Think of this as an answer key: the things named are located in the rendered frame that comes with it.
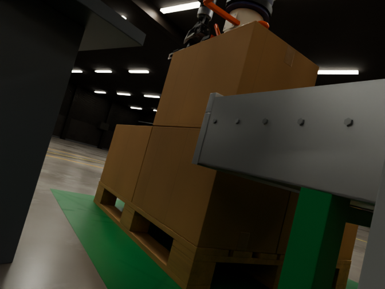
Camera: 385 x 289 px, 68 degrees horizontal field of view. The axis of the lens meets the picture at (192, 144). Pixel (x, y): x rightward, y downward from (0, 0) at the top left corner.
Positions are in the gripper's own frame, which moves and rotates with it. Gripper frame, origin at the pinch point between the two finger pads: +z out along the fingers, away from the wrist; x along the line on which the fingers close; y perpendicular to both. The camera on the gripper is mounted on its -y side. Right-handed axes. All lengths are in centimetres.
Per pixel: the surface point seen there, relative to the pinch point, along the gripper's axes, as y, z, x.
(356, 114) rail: 123, 54, -32
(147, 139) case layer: 12, 60, -18
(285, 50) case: 73, 16, 0
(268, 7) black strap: 53, -11, 4
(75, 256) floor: 49, 107, -47
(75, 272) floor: 61, 107, -49
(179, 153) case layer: 46, 64, -18
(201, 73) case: 47, 29, -17
